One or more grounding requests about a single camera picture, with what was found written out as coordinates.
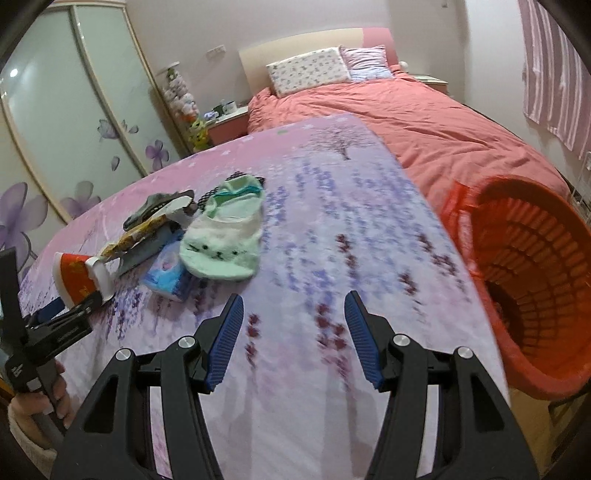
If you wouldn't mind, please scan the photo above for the yellow green plush toy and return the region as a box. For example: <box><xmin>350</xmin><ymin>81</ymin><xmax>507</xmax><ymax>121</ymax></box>
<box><xmin>187</xmin><ymin>117</ymin><xmax>213</xmax><ymax>153</ymax></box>

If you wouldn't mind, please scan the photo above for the cream and pink headboard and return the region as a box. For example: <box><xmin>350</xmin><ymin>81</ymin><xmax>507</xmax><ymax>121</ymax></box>
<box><xmin>239</xmin><ymin>27</ymin><xmax>400</xmax><ymax>93</ymax></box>

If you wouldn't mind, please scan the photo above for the red paper cup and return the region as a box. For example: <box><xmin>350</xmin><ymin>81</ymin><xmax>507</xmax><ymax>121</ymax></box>
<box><xmin>53</xmin><ymin>251</ymin><xmax>117</xmax><ymax>309</ymax></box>

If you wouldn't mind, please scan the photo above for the white floral pillow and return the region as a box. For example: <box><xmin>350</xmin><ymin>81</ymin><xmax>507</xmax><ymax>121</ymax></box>
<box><xmin>266</xmin><ymin>46</ymin><xmax>352</xmax><ymax>99</ymax></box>

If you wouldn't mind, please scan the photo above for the dark grey packet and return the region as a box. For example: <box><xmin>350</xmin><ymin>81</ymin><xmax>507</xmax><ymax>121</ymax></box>
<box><xmin>117</xmin><ymin>226</ymin><xmax>185</xmax><ymax>278</ymax></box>

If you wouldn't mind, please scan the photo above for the pink floral printed blanket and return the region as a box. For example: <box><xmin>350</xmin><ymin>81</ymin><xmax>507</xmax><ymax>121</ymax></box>
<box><xmin>18</xmin><ymin>114</ymin><xmax>511</xmax><ymax>480</ymax></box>

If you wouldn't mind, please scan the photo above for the column of stuffed toys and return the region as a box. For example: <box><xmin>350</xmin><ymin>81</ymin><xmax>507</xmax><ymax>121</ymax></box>
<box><xmin>159</xmin><ymin>65</ymin><xmax>201</xmax><ymax>123</ymax></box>

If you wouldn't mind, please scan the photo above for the yellow snack wrapper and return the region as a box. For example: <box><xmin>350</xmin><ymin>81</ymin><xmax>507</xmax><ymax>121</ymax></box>
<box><xmin>99</xmin><ymin>196</ymin><xmax>197</xmax><ymax>261</ymax></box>

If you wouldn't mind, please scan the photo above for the flower print glass wardrobe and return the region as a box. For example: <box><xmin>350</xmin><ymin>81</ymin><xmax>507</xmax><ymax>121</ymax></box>
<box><xmin>0</xmin><ymin>4</ymin><xmax>195</xmax><ymax>287</ymax></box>

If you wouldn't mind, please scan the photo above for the green animal face sock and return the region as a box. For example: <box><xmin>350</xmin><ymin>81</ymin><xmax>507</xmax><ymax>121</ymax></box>
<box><xmin>179</xmin><ymin>173</ymin><xmax>266</xmax><ymax>280</ymax></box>

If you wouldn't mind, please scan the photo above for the bed with pink duvet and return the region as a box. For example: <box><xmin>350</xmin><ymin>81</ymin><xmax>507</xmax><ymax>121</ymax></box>
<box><xmin>247</xmin><ymin>74</ymin><xmax>571</xmax><ymax>204</ymax></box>

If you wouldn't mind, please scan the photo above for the blue tissue packet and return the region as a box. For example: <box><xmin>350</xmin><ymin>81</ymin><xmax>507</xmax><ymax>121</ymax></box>
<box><xmin>141</xmin><ymin>240</ymin><xmax>197</xmax><ymax>303</ymax></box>

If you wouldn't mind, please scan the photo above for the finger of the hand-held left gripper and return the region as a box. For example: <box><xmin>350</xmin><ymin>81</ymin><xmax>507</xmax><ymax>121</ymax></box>
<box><xmin>25</xmin><ymin>295</ymin><xmax>103</xmax><ymax>357</ymax></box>
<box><xmin>0</xmin><ymin>248</ymin><xmax>23</xmax><ymax>342</ymax></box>

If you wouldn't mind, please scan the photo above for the pink striped curtain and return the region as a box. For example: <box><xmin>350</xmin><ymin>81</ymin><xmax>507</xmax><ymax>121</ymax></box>
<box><xmin>517</xmin><ymin>0</ymin><xmax>591</xmax><ymax>153</ymax></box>

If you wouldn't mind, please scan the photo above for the person's left forearm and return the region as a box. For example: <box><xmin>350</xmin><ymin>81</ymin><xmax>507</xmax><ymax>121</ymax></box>
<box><xmin>7</xmin><ymin>406</ymin><xmax>60</xmax><ymax>464</ymax></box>

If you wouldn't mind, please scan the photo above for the pink striped pillow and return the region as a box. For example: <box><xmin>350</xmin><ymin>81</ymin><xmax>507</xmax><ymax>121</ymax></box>
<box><xmin>339</xmin><ymin>45</ymin><xmax>393</xmax><ymax>81</ymax></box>

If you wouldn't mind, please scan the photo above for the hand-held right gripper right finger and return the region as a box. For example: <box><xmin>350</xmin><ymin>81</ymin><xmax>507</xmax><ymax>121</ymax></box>
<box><xmin>344</xmin><ymin>291</ymin><xmax>541</xmax><ymax>480</ymax></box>

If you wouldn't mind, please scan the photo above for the black lace sock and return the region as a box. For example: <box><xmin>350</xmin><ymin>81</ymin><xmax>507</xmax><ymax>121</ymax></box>
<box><xmin>198</xmin><ymin>171</ymin><xmax>266</xmax><ymax>208</ymax></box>

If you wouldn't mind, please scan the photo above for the person's left hand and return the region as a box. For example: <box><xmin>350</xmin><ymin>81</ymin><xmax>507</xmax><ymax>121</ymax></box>
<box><xmin>8</xmin><ymin>360</ymin><xmax>74</xmax><ymax>432</ymax></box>

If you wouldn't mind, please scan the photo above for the orange lattice basket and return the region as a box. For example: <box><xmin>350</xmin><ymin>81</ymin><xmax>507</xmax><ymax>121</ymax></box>
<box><xmin>438</xmin><ymin>175</ymin><xmax>591</xmax><ymax>400</ymax></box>

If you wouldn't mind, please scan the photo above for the pink nightstand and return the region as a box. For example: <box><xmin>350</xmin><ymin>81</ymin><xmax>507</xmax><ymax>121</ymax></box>
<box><xmin>208</xmin><ymin>105</ymin><xmax>252</xmax><ymax>146</ymax></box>
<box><xmin>413</xmin><ymin>74</ymin><xmax>450</xmax><ymax>95</ymax></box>

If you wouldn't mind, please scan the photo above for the grey patterned sock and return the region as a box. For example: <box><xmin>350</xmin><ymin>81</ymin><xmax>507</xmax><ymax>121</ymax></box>
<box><xmin>124</xmin><ymin>190</ymin><xmax>195</xmax><ymax>229</ymax></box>

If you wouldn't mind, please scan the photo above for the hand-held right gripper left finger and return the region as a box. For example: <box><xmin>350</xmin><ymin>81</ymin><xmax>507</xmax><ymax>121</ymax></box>
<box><xmin>51</xmin><ymin>293</ymin><xmax>245</xmax><ymax>480</ymax></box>

